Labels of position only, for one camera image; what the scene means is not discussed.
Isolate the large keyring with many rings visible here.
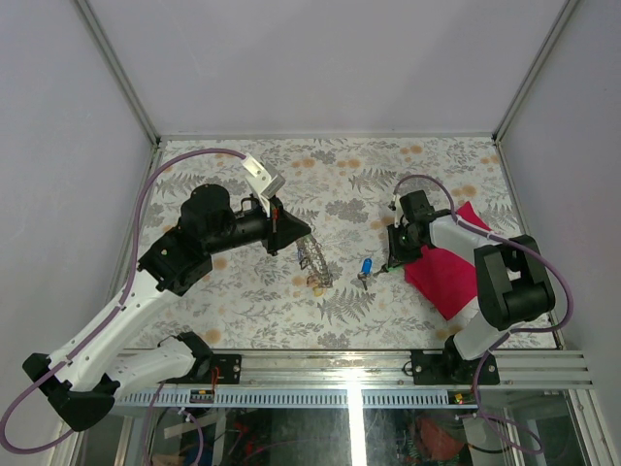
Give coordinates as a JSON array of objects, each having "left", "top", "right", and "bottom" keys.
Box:
[{"left": 296, "top": 234, "right": 334, "bottom": 297}]

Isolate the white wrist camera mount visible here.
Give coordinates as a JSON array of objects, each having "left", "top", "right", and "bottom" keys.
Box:
[
  {"left": 389, "top": 193, "right": 404, "bottom": 228},
  {"left": 242, "top": 153, "right": 285, "bottom": 217}
]

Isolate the red folded cloth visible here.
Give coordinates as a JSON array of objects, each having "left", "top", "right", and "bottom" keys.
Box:
[{"left": 402, "top": 200, "right": 499, "bottom": 321}]

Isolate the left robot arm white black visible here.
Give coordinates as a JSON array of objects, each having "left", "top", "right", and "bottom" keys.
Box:
[{"left": 22, "top": 184, "right": 311, "bottom": 432}]

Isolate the white slotted cable duct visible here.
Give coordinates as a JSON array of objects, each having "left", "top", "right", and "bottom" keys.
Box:
[{"left": 117, "top": 387, "right": 450, "bottom": 409}]

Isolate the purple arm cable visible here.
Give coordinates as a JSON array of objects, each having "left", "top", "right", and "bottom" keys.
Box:
[
  {"left": 391, "top": 174, "right": 576, "bottom": 455},
  {"left": 0, "top": 149, "right": 248, "bottom": 455}
]

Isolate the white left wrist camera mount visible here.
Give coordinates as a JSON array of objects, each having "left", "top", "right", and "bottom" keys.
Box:
[{"left": 242, "top": 153, "right": 285, "bottom": 217}]

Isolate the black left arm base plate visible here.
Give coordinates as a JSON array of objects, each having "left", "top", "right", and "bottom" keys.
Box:
[{"left": 208, "top": 353, "right": 243, "bottom": 386}]

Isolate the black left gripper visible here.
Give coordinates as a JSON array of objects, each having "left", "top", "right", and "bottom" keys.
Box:
[{"left": 207, "top": 194, "right": 314, "bottom": 257}]

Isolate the blue key tag with key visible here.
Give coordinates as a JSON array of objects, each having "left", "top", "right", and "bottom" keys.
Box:
[{"left": 357, "top": 257, "right": 374, "bottom": 291}]

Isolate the aluminium front rail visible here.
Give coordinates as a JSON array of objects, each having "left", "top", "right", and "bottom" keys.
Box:
[{"left": 115, "top": 347, "right": 596, "bottom": 389}]

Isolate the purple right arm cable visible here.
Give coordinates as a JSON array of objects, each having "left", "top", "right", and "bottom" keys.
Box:
[{"left": 391, "top": 174, "right": 576, "bottom": 455}]

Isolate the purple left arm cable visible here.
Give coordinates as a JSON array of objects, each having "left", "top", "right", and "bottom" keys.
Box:
[{"left": 0, "top": 149, "right": 248, "bottom": 455}]

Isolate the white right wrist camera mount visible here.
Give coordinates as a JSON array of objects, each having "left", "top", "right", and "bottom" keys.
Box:
[{"left": 389, "top": 193, "right": 404, "bottom": 228}]

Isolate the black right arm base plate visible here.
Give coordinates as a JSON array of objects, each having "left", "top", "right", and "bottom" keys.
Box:
[{"left": 410, "top": 349, "right": 480, "bottom": 385}]

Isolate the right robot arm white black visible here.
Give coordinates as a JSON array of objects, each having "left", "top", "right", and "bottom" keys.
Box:
[{"left": 386, "top": 190, "right": 556, "bottom": 384}]

